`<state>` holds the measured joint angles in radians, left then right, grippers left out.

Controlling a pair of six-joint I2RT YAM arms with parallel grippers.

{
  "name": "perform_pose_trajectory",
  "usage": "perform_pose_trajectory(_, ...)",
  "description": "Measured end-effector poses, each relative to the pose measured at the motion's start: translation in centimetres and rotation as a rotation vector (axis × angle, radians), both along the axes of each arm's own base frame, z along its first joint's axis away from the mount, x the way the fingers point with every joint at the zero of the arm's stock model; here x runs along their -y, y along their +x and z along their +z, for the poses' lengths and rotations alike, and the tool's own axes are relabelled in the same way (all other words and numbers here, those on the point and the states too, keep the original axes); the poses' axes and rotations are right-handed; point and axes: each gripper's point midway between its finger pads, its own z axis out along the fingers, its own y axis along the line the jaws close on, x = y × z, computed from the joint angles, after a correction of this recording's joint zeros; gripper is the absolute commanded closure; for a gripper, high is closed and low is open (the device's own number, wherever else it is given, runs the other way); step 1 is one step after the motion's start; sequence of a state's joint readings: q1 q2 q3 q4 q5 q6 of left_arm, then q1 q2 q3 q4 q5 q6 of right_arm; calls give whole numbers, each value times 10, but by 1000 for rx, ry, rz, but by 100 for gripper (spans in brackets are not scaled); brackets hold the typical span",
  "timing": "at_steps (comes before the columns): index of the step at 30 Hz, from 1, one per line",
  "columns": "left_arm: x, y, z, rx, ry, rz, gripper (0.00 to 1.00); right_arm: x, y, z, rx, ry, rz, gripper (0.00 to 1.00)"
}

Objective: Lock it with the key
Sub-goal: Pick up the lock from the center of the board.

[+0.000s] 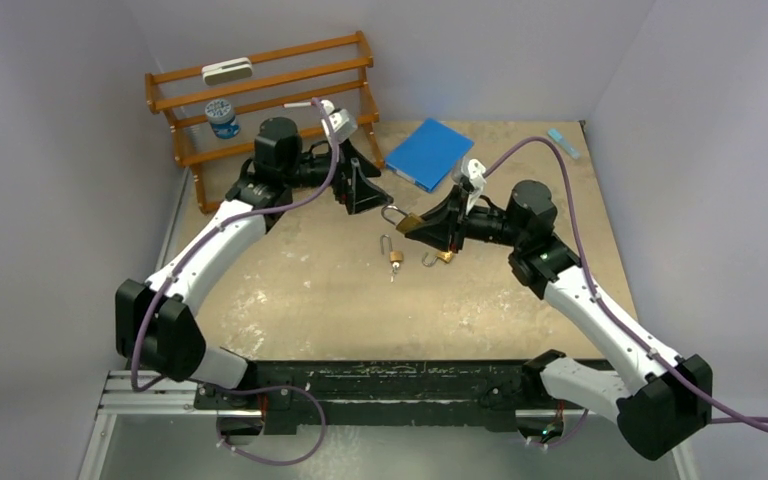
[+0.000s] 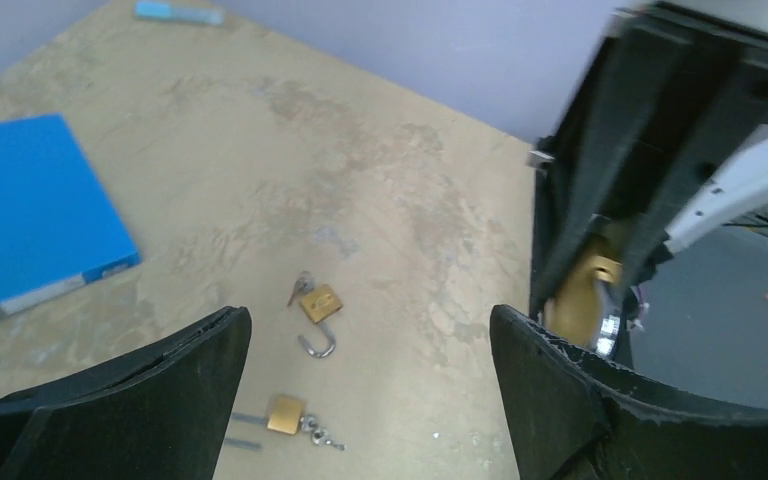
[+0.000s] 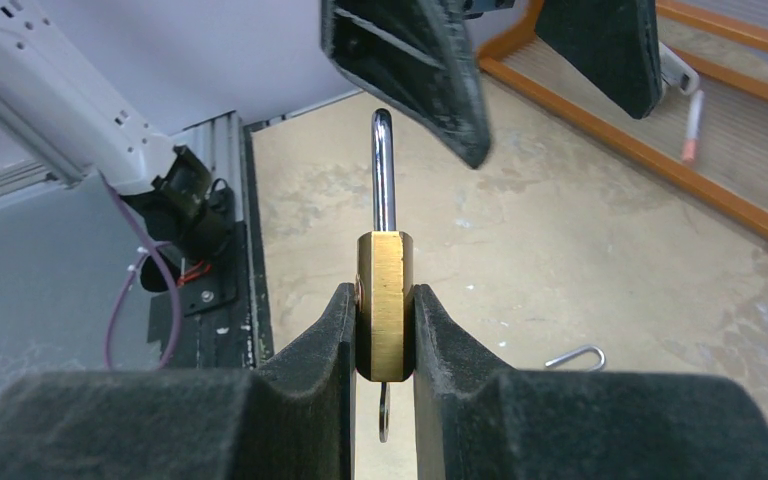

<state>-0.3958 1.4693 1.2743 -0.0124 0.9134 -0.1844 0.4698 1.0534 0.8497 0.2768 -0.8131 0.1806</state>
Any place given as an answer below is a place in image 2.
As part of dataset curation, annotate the small brass padlock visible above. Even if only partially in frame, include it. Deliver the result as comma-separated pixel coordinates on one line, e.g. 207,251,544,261
287,271,344,359
229,395,346,451

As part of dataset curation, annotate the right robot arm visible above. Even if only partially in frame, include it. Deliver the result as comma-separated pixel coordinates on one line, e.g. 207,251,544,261
528,1,768,316

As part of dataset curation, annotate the light blue marker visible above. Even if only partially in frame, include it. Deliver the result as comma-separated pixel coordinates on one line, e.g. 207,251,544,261
134,1,224,26

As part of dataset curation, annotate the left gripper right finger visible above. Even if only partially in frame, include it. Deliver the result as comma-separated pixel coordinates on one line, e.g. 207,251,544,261
489,305,768,479

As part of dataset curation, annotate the blue folder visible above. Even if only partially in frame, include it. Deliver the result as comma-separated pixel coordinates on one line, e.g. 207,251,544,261
0,114,141,319

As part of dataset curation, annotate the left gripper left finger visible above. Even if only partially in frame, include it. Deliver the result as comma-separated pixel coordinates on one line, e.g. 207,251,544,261
0,306,252,479

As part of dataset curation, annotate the large brass padlock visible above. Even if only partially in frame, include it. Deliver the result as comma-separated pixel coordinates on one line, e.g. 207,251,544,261
541,235,622,359

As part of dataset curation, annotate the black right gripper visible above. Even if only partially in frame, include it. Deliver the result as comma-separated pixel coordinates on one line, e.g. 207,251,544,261
529,1,768,314

